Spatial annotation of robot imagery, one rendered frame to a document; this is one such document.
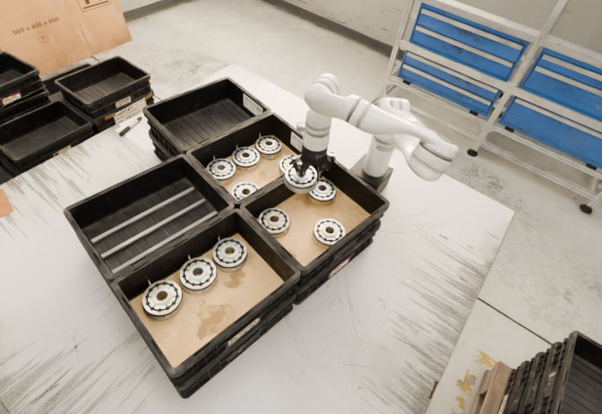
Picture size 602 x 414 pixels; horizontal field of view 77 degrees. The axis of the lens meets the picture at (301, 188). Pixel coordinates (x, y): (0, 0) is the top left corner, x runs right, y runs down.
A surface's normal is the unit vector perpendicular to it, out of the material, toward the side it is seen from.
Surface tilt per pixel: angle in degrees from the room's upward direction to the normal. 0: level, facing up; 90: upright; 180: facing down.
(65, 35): 74
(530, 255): 0
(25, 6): 79
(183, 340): 0
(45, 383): 0
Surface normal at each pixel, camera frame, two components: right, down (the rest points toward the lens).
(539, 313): 0.11, -0.66
